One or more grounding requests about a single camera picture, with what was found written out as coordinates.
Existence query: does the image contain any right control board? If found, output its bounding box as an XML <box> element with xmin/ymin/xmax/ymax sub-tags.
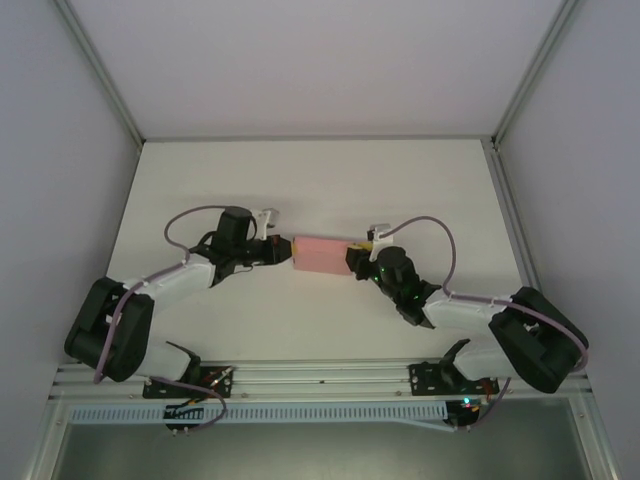
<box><xmin>446</xmin><ymin>396</ymin><xmax>487</xmax><ymax>432</ymax></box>

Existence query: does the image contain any control board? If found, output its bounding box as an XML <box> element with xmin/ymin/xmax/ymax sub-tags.
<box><xmin>446</xmin><ymin>396</ymin><xmax>487</xmax><ymax>432</ymax></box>
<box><xmin>163</xmin><ymin>402</ymin><xmax>226</xmax><ymax>437</ymax></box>

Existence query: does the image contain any left control board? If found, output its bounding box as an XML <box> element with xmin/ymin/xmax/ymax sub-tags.
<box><xmin>163</xmin><ymin>402</ymin><xmax>226</xmax><ymax>437</ymax></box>

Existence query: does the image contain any grey metal panel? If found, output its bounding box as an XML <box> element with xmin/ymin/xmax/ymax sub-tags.
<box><xmin>49</xmin><ymin>422</ymin><xmax>607</xmax><ymax>480</ymax></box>

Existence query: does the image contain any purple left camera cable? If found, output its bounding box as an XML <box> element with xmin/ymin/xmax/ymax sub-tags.
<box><xmin>92</xmin><ymin>204</ymin><xmax>264</xmax><ymax>386</ymax></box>

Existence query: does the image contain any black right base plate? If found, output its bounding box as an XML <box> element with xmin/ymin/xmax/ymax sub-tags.
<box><xmin>408</xmin><ymin>360</ymin><xmax>501</xmax><ymax>397</ymax></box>

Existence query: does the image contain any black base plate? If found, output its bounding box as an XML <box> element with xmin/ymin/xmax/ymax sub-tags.
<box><xmin>142</xmin><ymin>366</ymin><xmax>237</xmax><ymax>401</ymax></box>
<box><xmin>408</xmin><ymin>360</ymin><xmax>501</xmax><ymax>397</ymax></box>

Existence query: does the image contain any thin aluminium rear rail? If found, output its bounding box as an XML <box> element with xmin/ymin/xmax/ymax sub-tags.
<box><xmin>141</xmin><ymin>133</ymin><xmax>497</xmax><ymax>144</ymax></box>

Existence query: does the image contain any wide aluminium mounting rail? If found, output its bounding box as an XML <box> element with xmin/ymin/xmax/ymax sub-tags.
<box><xmin>49</xmin><ymin>352</ymin><xmax>599</xmax><ymax>402</ymax></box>

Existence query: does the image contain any aluminium side rail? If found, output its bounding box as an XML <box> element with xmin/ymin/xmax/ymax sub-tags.
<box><xmin>481</xmin><ymin>139</ymin><xmax>564</xmax><ymax>358</ymax></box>

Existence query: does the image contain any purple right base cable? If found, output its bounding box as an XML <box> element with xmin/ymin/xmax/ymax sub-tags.
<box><xmin>467</xmin><ymin>372</ymin><xmax>512</xmax><ymax>430</ymax></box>

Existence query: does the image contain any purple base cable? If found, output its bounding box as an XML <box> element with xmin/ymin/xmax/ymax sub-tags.
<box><xmin>148</xmin><ymin>378</ymin><xmax>229</xmax><ymax>432</ymax></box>
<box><xmin>467</xmin><ymin>372</ymin><xmax>512</xmax><ymax>430</ymax></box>

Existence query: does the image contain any white slotted cable duct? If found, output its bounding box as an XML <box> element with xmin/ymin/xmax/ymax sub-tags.
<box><xmin>67</xmin><ymin>398</ymin><xmax>449</xmax><ymax>426</ymax></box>

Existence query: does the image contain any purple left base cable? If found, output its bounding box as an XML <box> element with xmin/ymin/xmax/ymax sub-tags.
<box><xmin>148</xmin><ymin>378</ymin><xmax>229</xmax><ymax>432</ymax></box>

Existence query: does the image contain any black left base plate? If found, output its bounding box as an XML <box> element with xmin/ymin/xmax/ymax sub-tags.
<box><xmin>142</xmin><ymin>366</ymin><xmax>237</xmax><ymax>401</ymax></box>

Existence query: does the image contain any aluminium frame post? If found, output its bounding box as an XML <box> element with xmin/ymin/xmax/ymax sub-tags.
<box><xmin>492</xmin><ymin>0</ymin><xmax>584</xmax><ymax>149</ymax></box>
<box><xmin>53</xmin><ymin>0</ymin><xmax>146</xmax><ymax>149</ymax></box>

